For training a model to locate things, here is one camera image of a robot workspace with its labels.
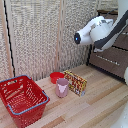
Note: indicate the red bowl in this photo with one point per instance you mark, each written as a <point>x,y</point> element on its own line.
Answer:
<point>55,77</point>

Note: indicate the wide woven beige screen panel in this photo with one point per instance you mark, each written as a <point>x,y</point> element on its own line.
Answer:
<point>33,36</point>

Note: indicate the brown drawer cabinet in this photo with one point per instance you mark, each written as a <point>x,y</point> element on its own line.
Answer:
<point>116,58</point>

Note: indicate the colourful patterned box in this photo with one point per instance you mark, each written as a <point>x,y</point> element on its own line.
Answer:
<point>77,83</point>

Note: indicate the narrow woven beige screen panel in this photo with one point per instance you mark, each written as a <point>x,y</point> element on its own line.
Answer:
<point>2,40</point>

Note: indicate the pink cup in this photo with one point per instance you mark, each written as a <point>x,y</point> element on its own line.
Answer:
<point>62,88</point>

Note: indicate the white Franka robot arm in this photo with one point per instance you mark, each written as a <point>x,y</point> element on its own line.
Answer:
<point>100,31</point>

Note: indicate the red plastic shopping basket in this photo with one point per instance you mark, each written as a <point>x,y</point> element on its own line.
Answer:
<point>20,100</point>

